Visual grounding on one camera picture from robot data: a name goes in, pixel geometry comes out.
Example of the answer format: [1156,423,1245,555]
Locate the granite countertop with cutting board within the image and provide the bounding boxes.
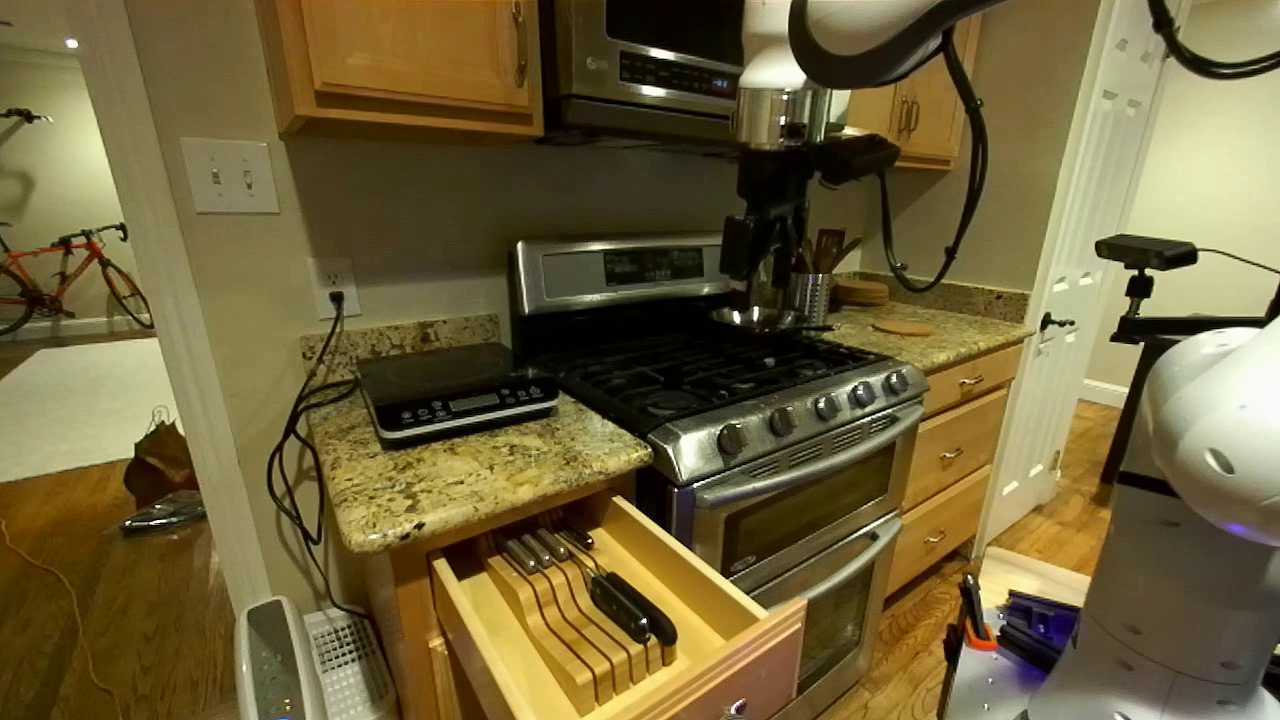
[814,273,1035,376]

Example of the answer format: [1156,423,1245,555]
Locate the wooden base cabinet with knife drawer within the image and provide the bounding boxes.
[331,482,642,720]

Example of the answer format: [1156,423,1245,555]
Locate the red bicycle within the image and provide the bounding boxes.
[0,220,158,341]

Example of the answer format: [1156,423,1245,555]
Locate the robot base platform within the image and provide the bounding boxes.
[934,543,1113,720]

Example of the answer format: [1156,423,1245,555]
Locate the wide wooden wall cabinet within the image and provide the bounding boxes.
[254,0,548,139]

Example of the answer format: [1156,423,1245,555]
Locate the steel frying pan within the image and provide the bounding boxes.
[707,296,831,341]

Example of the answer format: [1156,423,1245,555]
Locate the black camera on tripod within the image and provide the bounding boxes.
[1091,233,1280,490]

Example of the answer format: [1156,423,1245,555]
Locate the wooden knife tray insert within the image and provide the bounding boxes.
[480,525,685,715]

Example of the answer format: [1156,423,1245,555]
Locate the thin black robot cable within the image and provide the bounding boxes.
[1146,0,1280,84]

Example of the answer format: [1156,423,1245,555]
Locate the metal utensil crock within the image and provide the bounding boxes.
[791,222,871,325]

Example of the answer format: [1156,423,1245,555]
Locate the stainless steel microwave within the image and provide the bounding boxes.
[540,0,751,144]

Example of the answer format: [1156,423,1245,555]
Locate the orange extension cord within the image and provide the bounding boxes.
[0,520,99,699]

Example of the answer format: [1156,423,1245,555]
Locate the thick black robot hose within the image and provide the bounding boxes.
[782,0,997,301]

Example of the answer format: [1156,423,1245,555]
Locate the white space heater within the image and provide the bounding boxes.
[234,590,326,720]

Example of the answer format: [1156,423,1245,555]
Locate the shallow wooden cabinet drawer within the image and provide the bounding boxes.
[921,341,1022,418]

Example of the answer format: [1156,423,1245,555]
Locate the white wall outlet plate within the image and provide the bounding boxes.
[181,133,284,220]

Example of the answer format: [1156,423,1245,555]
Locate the narrow wooden wall cabinet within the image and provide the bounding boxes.
[845,17,984,176]

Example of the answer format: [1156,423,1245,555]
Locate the white rug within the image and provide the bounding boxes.
[0,334,185,486]

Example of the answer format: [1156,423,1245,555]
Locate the large black-handled knife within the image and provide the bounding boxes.
[589,568,685,657]

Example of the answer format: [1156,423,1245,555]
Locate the deep wooden cabinet drawer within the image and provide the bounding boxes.
[885,463,997,596]
[902,388,1011,511]

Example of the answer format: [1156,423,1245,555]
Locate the white ribbed panel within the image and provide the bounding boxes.
[298,602,400,720]

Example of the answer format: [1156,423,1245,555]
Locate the dark shoes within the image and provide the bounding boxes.
[121,496,213,539]

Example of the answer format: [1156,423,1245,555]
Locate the stainless steel gas stove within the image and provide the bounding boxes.
[506,237,932,715]

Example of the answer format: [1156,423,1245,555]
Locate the wooden cutting board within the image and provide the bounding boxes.
[863,313,943,341]

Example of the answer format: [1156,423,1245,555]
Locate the black power cable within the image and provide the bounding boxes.
[260,288,373,618]

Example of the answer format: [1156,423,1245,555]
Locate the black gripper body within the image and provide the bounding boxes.
[735,139,831,255]

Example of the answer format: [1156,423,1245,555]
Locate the black electronic box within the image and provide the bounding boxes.
[356,341,565,449]

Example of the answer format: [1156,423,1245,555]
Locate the brown bag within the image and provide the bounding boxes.
[121,418,204,511]

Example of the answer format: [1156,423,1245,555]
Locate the white panel door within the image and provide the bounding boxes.
[975,0,1177,551]

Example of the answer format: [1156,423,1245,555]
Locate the light wooden knife drawer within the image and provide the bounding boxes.
[427,490,813,720]

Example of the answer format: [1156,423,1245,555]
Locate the white wall outlet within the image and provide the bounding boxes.
[315,255,359,319]

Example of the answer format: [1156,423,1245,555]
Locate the brown wooden box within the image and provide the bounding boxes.
[831,273,896,313]

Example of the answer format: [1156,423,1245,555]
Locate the granite countertop with cooktop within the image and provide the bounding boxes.
[296,317,656,555]

